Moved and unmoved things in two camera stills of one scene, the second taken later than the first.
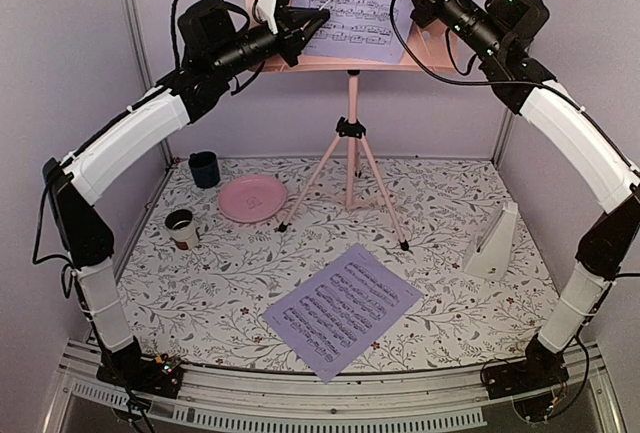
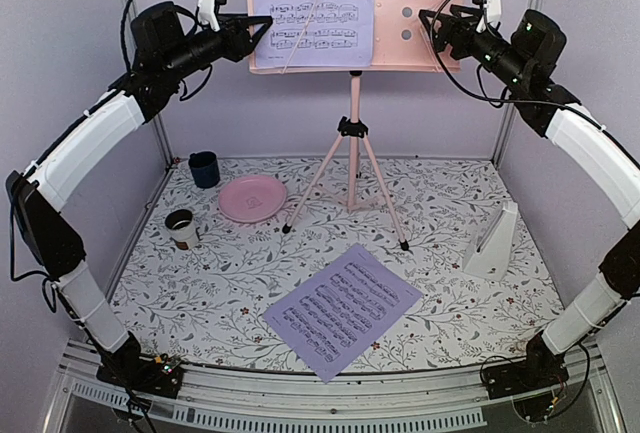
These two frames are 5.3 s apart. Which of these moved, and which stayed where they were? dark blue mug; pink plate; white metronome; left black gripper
Moved: left black gripper
Stayed: pink plate; white metronome; dark blue mug
